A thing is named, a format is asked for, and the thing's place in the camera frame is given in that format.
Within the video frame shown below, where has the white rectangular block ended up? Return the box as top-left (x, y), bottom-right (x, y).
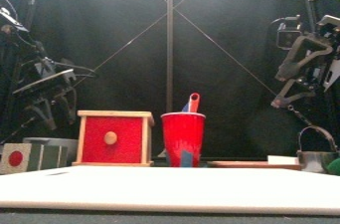
top-left (266, 154), bottom-right (300, 166)

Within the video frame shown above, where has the white green toy sushi block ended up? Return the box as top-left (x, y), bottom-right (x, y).
top-left (0, 142), bottom-right (70, 175)

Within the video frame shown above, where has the small metal pot with handle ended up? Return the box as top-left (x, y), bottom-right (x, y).
top-left (296, 124), bottom-right (340, 174)

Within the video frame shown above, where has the red plastic spatula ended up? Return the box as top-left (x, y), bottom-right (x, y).
top-left (186, 92), bottom-right (201, 113)

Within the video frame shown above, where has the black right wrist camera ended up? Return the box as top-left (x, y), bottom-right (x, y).
top-left (274, 16), bottom-right (305, 51)

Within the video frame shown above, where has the white cutting board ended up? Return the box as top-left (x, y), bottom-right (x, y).
top-left (0, 165), bottom-right (340, 216)

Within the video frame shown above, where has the thin diagonal brace wire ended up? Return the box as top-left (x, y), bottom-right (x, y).
top-left (72, 0), bottom-right (222, 87)
top-left (128, 0), bottom-right (312, 126)

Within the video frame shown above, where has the red plastic cup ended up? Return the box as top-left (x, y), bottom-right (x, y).
top-left (160, 112), bottom-right (206, 168)

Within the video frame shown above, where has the thin upright frame pole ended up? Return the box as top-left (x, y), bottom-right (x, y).
top-left (165, 0), bottom-right (174, 113)

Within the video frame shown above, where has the wooden box with red front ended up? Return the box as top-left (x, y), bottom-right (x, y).
top-left (72, 110), bottom-right (156, 168)

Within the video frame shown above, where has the pink brown flat tray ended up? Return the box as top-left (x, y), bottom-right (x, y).
top-left (205, 160), bottom-right (302, 171)

